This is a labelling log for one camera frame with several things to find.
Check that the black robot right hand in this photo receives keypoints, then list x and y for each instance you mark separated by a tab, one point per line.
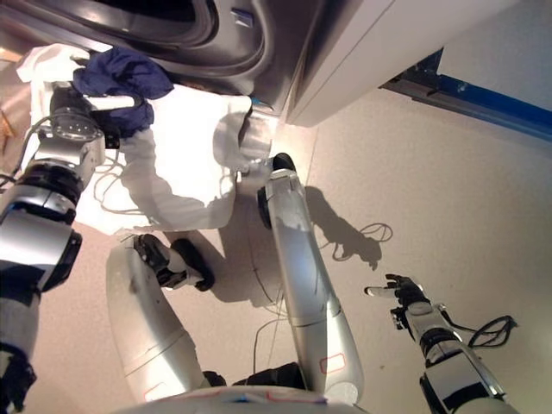
409	293

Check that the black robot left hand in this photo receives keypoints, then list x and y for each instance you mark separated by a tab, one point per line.
69	105

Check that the navy blue garment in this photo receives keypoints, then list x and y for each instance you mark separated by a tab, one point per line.
125	73

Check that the white garment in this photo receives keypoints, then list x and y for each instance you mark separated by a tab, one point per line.
190	151

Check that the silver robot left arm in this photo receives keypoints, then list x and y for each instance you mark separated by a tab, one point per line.
34	241

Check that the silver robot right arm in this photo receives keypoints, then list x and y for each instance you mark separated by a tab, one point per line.
453	366

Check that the grey front-loading washing machine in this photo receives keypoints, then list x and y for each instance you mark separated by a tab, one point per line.
267	43

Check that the silver robot right leg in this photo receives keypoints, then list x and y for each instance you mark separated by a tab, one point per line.
297	259

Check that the silver robot leg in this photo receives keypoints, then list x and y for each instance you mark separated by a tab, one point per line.
142	328
297	259

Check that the blue square washer sticker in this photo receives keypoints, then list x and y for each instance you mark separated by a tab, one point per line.
241	18

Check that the wide white cabinet panel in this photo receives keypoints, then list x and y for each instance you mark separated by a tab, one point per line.
366	64

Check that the silver robot left leg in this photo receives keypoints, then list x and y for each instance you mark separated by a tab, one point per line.
142	328

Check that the black metal frame stand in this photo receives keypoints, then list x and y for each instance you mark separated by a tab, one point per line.
496	103

